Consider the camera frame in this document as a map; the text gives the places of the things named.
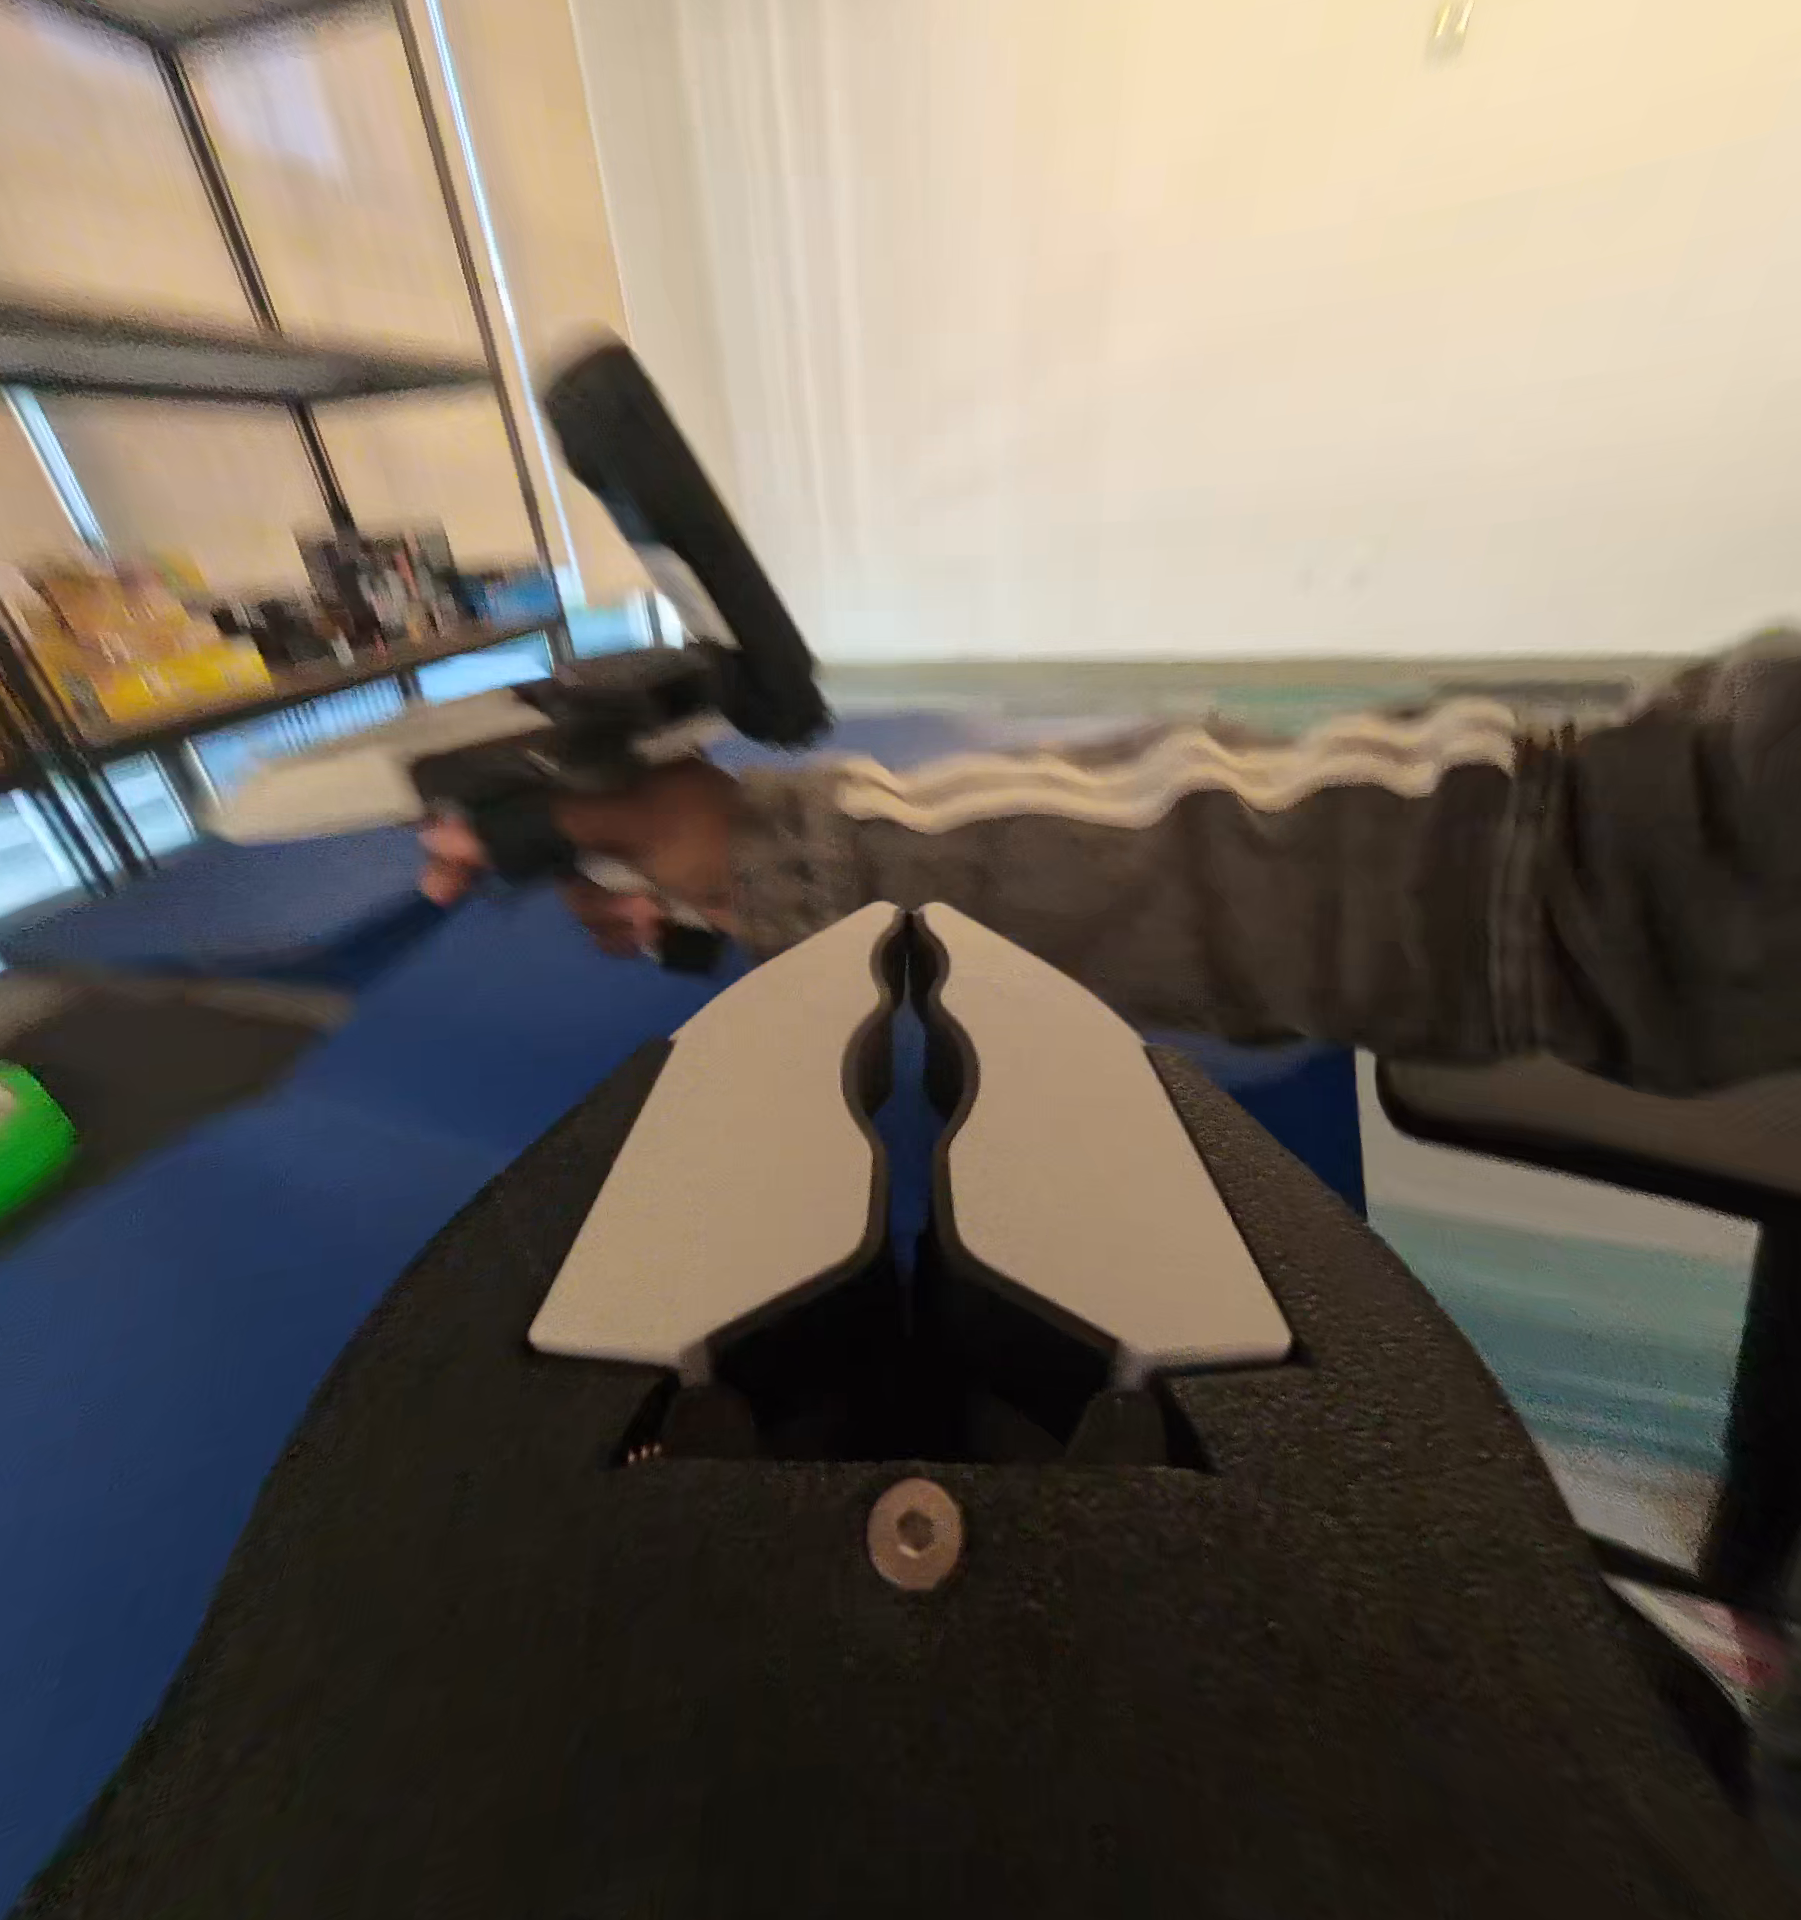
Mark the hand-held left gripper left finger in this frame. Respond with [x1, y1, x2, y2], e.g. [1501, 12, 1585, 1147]
[524, 900, 913, 1385]

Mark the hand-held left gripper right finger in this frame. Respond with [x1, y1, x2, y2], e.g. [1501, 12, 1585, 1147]
[913, 900, 1297, 1387]

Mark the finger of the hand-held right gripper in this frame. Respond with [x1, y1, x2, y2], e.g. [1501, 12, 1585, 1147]
[218, 692, 574, 844]

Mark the person's right forearm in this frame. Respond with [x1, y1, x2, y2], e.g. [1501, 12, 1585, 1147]
[729, 631, 1801, 1098]

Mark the blue desk with wooden edge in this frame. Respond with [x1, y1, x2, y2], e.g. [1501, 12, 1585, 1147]
[0, 707, 1366, 1920]

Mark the person's right hand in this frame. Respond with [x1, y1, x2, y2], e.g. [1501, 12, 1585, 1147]
[422, 759, 752, 961]

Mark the row of small dark bottles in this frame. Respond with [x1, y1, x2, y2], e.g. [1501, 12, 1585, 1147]
[209, 516, 468, 669]

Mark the pile of yellow packets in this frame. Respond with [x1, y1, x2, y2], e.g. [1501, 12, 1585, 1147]
[16, 555, 281, 729]

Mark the dark flat tray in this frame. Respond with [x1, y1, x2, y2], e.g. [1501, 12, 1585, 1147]
[0, 967, 354, 1187]

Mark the metal shelf rack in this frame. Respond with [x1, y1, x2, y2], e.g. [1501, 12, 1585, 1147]
[0, 0, 587, 977]

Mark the black office chair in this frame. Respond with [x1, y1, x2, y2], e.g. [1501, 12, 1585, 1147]
[1372, 1052, 1801, 1622]

